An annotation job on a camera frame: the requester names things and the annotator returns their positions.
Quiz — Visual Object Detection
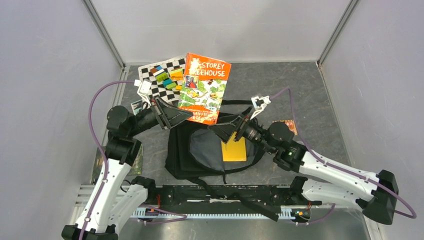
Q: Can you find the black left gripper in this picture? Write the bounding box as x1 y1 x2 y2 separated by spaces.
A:
127 94 193 137

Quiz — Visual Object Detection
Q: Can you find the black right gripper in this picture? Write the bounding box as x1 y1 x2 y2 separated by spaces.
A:
207 106 275 155

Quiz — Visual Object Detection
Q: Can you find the yellow book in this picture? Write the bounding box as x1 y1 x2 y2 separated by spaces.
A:
221 133 247 162

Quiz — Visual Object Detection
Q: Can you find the black student backpack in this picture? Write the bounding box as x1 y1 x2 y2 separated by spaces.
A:
165 120 279 221

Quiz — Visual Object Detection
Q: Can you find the teal paperback book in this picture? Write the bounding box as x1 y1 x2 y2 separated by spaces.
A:
130 100 144 115

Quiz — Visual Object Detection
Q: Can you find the orange treehouse story book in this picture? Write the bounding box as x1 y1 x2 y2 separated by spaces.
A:
177 52 232 125

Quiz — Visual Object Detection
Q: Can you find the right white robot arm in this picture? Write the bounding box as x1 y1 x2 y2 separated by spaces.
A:
208 114 399 225

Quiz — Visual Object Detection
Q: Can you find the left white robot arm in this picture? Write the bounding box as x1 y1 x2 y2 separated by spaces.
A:
61 97 193 240

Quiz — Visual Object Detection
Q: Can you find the light green flat brick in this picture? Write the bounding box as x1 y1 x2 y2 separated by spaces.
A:
166 82 177 90

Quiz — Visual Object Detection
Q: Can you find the teal toy brick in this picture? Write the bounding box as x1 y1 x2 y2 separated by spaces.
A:
163 78 173 88

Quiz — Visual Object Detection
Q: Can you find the black and white chess mat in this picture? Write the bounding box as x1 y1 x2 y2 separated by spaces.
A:
138 55 186 105

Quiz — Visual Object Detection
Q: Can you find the green toy brick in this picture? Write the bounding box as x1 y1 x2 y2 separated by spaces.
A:
155 72 169 83

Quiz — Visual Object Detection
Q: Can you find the orange toy brick stack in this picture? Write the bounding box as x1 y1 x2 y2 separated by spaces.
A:
169 67 184 81

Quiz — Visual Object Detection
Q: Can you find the dark green forest book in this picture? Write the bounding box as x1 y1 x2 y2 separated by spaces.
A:
90 145 143 185

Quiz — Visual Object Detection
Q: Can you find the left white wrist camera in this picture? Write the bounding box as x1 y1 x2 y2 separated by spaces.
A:
134 78 154 107

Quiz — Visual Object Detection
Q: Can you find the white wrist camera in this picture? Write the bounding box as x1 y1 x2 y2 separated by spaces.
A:
249 94 271 120
134 78 154 107

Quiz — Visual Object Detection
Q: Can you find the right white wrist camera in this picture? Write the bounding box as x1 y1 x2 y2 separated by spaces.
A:
249 94 271 120

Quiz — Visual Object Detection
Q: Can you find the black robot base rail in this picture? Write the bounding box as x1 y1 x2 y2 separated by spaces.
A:
144 184 322 215

